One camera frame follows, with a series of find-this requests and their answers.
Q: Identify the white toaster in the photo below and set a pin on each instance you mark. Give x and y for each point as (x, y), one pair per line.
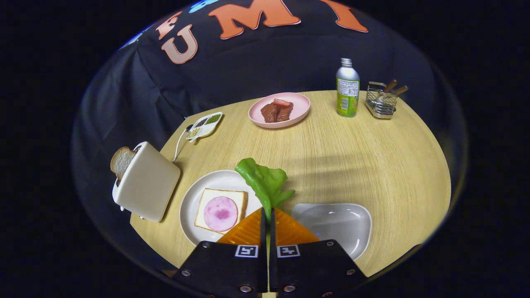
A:
(149, 186)

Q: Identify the pink sausage slice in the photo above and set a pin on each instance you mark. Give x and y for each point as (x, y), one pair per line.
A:
(281, 102)

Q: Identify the pink plate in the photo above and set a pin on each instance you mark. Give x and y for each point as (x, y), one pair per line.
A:
(299, 105)

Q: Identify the divided white spice dish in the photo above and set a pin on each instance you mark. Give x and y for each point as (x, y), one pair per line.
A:
(205, 129)

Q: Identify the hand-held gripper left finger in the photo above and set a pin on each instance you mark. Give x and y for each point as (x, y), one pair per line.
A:
(232, 269)

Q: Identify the green lettuce leaf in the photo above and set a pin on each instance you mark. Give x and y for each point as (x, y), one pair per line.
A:
(265, 182)

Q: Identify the oblong white dish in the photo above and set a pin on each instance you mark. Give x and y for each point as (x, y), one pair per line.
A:
(339, 223)

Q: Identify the pink ham slice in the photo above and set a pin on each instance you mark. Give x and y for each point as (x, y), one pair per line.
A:
(220, 214)

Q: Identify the green label metal bottle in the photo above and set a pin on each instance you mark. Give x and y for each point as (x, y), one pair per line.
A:
(348, 95)

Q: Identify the round white plate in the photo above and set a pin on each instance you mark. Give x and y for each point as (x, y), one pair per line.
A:
(193, 199)

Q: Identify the toasted bread slice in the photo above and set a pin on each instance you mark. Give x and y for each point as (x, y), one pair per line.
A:
(121, 161)

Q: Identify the brown meat piece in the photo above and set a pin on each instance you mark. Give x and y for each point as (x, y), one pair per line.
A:
(285, 113)
(269, 113)

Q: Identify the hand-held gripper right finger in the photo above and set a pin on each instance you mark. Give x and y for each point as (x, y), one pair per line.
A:
(306, 269)

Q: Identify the white bread slice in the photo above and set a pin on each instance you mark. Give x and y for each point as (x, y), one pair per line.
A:
(208, 198)

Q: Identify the black backdrop cloth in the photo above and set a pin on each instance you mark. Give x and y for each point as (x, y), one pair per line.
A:
(248, 66)

